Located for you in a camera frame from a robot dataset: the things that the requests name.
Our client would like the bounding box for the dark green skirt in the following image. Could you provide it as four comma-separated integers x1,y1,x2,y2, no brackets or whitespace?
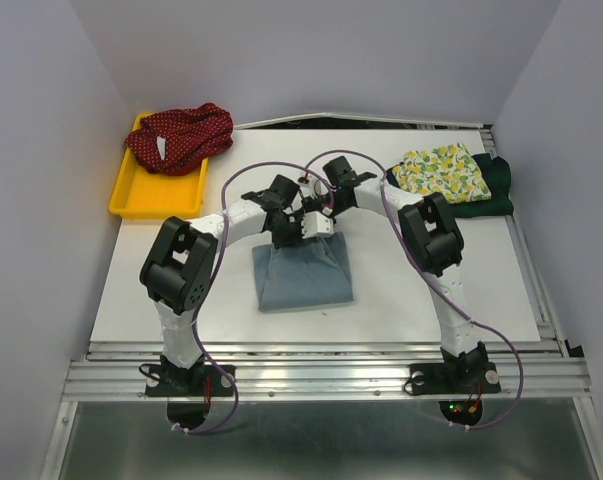
452,153,514,219

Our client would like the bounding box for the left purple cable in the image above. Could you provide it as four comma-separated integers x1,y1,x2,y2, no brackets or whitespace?
168,162,340,435

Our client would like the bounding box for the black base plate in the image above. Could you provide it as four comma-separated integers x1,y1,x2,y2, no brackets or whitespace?
403,362,501,428
138,363,239,436

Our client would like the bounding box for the lemon print skirt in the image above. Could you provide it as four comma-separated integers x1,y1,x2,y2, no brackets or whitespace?
388,143,492,204

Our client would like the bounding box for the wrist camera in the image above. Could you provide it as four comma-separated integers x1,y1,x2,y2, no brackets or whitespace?
297,174,325,199
301,211,335,239

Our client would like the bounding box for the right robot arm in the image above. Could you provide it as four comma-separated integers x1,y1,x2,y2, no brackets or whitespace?
299,155,496,395

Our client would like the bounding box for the yellow plastic tray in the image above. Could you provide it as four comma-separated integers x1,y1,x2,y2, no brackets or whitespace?
107,112,210,222

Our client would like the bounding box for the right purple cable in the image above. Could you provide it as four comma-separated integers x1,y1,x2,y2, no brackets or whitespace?
298,149,525,432

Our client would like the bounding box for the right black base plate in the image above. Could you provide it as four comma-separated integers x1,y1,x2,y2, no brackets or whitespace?
403,362,501,428

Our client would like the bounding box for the aluminium rail frame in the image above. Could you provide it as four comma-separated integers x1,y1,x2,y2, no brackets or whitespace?
40,124,602,480

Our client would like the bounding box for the red polka dot skirt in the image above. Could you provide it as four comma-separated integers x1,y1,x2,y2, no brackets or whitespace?
124,102,234,176

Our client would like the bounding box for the purple cable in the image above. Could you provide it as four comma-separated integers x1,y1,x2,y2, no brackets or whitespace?
298,149,525,432
168,162,340,435

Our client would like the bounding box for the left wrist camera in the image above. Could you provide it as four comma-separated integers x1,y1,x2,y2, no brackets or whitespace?
301,211,335,239

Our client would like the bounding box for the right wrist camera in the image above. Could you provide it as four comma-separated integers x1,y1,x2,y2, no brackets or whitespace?
297,174,325,199

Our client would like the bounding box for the light blue denim skirt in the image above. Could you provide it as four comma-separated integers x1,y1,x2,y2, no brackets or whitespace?
252,232,354,313

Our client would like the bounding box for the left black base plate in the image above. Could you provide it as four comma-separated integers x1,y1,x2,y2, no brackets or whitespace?
138,363,239,436

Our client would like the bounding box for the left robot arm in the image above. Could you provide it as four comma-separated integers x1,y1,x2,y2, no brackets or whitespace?
140,175,301,395

